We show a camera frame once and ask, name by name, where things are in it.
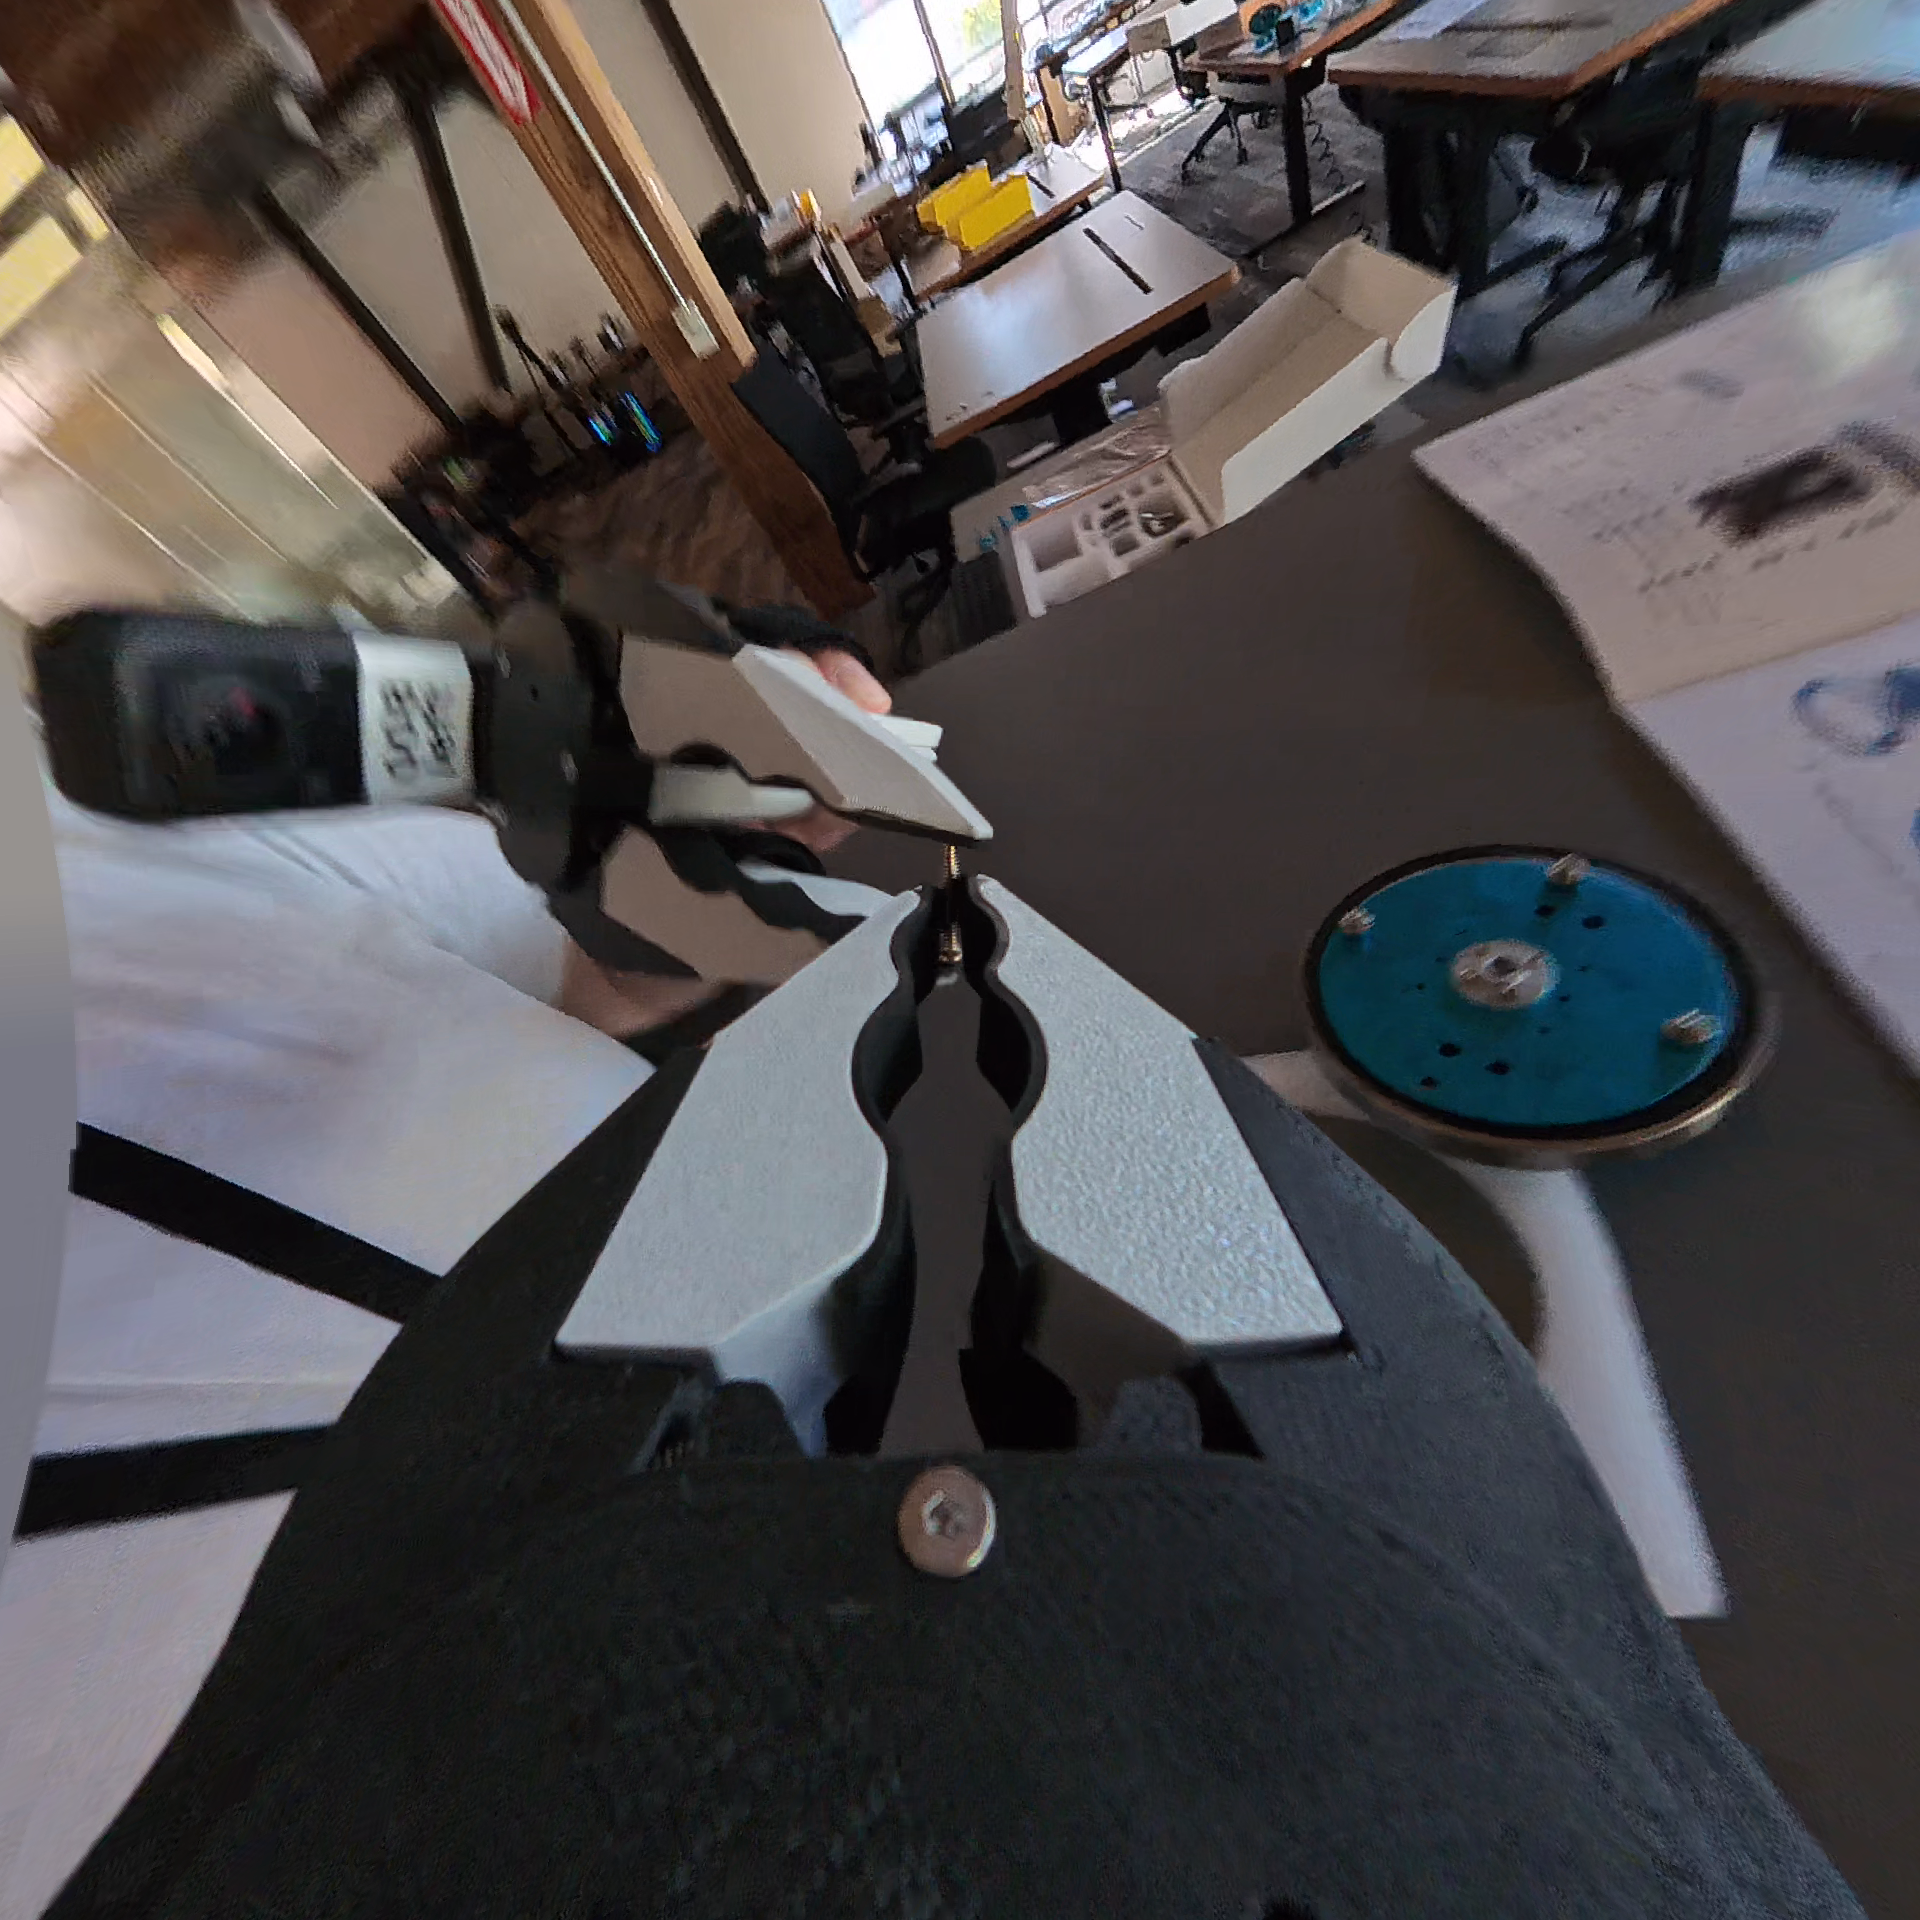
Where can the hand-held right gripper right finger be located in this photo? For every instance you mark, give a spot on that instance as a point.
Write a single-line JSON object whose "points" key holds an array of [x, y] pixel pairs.
{"points": [[1155, 1184]]}

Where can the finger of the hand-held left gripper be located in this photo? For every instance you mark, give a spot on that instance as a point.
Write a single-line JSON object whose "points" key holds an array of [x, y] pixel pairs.
{"points": [[750, 944], [781, 734]]}

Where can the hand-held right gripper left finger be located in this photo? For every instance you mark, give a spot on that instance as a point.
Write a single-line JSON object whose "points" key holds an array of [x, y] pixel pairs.
{"points": [[750, 1201]]}

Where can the small brass screw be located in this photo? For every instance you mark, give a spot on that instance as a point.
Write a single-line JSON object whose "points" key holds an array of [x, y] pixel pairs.
{"points": [[954, 878]]}

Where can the blue disc with metal rim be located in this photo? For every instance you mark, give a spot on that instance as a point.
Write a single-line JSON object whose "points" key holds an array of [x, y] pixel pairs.
{"points": [[1575, 1050]]}

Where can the white foam frame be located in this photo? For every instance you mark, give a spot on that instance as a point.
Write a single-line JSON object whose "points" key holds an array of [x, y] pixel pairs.
{"points": [[1604, 1351]]}

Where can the light office desk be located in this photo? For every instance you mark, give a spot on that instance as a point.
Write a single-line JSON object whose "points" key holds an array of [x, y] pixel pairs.
{"points": [[1051, 314]]}

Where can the dark office desk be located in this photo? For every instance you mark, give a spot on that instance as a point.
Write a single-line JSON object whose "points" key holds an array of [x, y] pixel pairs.
{"points": [[1501, 44]]}

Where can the person's left hand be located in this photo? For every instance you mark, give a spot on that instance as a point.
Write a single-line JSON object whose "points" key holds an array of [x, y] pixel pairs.
{"points": [[858, 686]]}

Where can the black office chair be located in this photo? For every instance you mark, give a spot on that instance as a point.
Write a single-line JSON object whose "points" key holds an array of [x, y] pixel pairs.
{"points": [[885, 495]]}

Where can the white foam parts tray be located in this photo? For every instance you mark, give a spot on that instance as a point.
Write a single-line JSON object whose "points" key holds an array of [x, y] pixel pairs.
{"points": [[1073, 563]]}

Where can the wooden pillar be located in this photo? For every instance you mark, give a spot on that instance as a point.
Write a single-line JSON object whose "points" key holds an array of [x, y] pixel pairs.
{"points": [[675, 300]]}

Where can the yellow storage bin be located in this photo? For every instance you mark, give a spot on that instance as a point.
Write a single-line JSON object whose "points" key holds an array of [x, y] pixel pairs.
{"points": [[948, 194], [1012, 213]]}

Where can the white cardboard box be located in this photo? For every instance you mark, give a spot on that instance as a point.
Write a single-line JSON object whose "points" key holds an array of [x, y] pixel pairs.
{"points": [[1320, 404]]}

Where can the printed instruction manual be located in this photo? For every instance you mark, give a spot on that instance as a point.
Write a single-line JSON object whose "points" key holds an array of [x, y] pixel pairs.
{"points": [[1575, 495]]}

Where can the red wall sign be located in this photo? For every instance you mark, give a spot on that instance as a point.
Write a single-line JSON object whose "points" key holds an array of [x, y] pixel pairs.
{"points": [[489, 53]]}

